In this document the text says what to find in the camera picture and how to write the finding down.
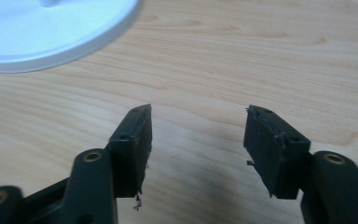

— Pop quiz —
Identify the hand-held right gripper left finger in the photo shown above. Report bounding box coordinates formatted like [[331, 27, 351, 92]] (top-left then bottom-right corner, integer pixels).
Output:
[[105, 103, 154, 211]]

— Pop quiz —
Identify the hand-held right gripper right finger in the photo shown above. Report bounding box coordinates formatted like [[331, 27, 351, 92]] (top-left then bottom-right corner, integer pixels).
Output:
[[242, 105, 312, 200]]

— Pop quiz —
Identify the white round plate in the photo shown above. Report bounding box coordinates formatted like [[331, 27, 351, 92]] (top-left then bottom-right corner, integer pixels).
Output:
[[0, 0, 144, 75]]

